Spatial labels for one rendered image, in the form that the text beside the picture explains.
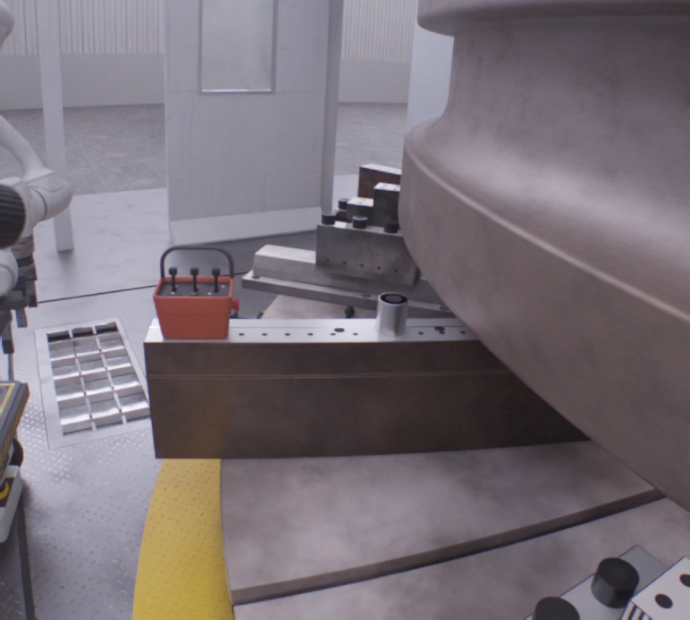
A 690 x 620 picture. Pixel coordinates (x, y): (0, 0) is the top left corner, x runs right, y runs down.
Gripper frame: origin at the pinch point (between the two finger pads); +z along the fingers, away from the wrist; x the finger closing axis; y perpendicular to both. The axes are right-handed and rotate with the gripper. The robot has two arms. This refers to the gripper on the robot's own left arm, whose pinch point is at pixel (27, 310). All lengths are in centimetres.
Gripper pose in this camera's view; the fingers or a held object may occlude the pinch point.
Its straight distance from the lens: 181.3
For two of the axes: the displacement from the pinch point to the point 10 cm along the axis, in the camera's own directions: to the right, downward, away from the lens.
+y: 9.7, -0.4, 2.5
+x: -2.5, -3.5, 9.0
